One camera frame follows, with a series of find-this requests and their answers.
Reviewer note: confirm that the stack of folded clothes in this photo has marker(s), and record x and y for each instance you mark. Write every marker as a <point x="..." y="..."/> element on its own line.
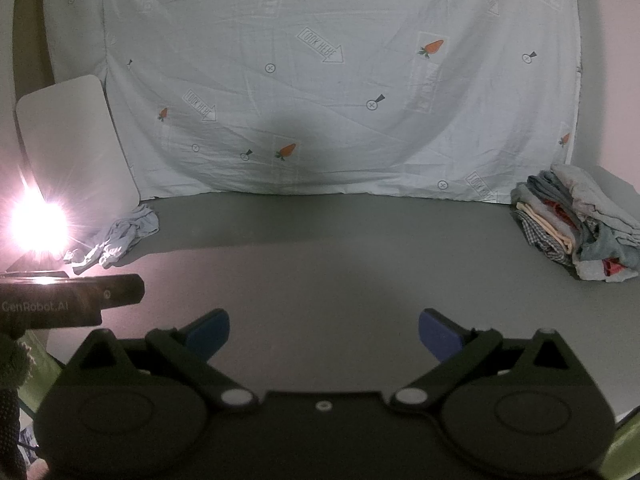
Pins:
<point x="565" y="214"/>

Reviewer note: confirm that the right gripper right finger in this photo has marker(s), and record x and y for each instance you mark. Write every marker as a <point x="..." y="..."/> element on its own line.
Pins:
<point x="461" y="355"/>

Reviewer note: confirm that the carrot print backdrop sheet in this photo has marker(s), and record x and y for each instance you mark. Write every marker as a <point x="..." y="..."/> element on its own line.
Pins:
<point x="455" y="99"/>

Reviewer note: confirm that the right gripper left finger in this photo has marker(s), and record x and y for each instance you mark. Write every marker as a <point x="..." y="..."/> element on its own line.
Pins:
<point x="182" y="354"/>

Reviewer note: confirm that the white rounded board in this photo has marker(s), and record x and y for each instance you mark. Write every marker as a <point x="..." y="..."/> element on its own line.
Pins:
<point x="75" y="155"/>

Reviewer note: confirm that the light blue t-shirt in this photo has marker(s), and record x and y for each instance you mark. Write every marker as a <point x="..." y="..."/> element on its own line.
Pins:
<point x="109" y="245"/>

